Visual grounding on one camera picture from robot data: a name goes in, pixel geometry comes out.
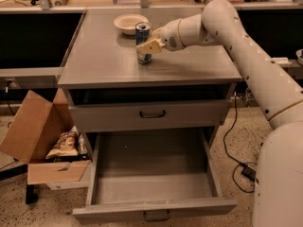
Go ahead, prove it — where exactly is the open grey middle drawer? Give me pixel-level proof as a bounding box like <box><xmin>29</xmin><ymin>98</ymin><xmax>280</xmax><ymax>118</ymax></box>
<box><xmin>73</xmin><ymin>128</ymin><xmax>238</xmax><ymax>224</ymax></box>

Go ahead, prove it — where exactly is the blue silver redbull can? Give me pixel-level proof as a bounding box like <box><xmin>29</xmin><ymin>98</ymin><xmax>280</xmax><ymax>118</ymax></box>
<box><xmin>135</xmin><ymin>22</ymin><xmax>152</xmax><ymax>64</ymax></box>

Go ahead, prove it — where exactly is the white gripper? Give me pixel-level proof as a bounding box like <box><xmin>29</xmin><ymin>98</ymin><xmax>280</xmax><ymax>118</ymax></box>
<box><xmin>136</xmin><ymin>19</ymin><xmax>186</xmax><ymax>54</ymax></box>

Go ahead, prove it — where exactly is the black power adapter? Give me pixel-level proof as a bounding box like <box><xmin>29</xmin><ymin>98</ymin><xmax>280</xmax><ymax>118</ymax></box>
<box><xmin>241</xmin><ymin>165</ymin><xmax>256</xmax><ymax>182</ymax></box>

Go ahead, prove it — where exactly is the small bottle in box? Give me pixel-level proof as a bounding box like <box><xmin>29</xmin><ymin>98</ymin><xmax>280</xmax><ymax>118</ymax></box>
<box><xmin>78</xmin><ymin>134</ymin><xmax>88</xmax><ymax>155</ymax></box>

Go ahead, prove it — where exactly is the brown cardboard box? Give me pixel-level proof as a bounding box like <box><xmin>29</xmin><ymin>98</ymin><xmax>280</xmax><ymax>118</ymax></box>
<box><xmin>0</xmin><ymin>89</ymin><xmax>91</xmax><ymax>190</ymax></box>

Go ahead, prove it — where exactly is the grey drawer cabinet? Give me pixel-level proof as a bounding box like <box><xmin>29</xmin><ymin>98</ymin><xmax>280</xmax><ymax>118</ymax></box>
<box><xmin>59</xmin><ymin>8</ymin><xmax>241</xmax><ymax>150</ymax></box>

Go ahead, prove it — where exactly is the grey top drawer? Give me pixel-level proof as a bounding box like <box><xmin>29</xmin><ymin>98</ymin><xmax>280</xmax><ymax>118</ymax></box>
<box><xmin>69</xmin><ymin>99</ymin><xmax>228</xmax><ymax>132</ymax></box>

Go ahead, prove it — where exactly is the white ceramic bowl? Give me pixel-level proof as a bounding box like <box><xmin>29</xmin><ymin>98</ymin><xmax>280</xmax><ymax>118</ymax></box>
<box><xmin>114</xmin><ymin>14</ymin><xmax>148</xmax><ymax>35</ymax></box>

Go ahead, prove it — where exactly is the snack chip bag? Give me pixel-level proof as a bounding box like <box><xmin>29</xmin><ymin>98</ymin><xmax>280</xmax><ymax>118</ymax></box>
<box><xmin>45</xmin><ymin>131</ymin><xmax>78</xmax><ymax>159</ymax></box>

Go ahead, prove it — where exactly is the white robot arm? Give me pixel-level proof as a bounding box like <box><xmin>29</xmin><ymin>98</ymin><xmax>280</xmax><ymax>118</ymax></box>
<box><xmin>136</xmin><ymin>0</ymin><xmax>303</xmax><ymax>227</ymax></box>

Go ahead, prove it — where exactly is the black power cable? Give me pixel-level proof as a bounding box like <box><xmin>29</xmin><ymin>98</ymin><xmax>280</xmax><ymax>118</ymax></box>
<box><xmin>223</xmin><ymin>92</ymin><xmax>258</xmax><ymax>194</ymax></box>

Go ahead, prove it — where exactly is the white power strip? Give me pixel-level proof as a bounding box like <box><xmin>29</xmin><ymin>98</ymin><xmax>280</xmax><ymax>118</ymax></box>
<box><xmin>273</xmin><ymin>58</ymin><xmax>292</xmax><ymax>67</ymax></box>

